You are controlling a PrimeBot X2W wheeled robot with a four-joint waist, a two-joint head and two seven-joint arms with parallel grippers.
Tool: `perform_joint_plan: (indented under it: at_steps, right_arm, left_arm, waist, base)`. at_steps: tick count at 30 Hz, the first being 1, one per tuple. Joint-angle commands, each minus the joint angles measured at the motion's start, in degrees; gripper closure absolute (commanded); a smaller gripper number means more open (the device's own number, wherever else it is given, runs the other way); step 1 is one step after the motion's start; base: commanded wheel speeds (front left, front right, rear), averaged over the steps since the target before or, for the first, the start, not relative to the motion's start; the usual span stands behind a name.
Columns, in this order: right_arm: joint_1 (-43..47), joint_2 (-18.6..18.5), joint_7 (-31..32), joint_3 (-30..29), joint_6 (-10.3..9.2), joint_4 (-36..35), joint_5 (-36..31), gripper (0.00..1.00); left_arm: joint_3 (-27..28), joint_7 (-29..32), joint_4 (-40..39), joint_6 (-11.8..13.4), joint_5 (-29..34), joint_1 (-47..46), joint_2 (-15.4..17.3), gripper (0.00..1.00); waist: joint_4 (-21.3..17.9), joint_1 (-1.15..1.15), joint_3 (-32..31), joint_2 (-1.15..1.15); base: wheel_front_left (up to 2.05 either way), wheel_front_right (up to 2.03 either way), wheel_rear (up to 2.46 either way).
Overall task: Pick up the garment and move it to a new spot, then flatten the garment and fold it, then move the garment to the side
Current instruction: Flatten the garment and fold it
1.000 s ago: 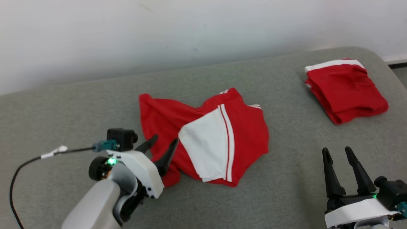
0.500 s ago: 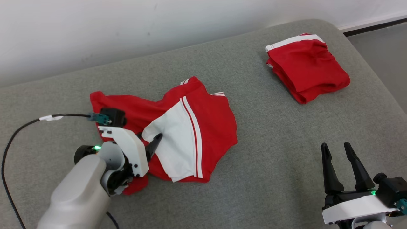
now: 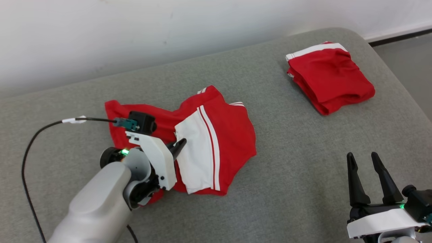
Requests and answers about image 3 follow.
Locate thin black cable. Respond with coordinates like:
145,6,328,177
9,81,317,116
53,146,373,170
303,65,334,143
21,116,117,243

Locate red garment thin white stripes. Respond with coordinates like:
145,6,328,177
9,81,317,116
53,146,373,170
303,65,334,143
104,85,257,206

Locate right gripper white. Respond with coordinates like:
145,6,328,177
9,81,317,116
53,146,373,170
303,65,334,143
347,152,429,239

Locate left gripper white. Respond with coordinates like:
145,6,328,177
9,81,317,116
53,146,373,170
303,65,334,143
125,131,187,190

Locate red garment broad white band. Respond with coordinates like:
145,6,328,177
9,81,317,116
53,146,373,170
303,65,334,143
286,41,376,116

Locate white and black baseboard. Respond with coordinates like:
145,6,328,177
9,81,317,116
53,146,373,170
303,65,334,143
363,22,432,47

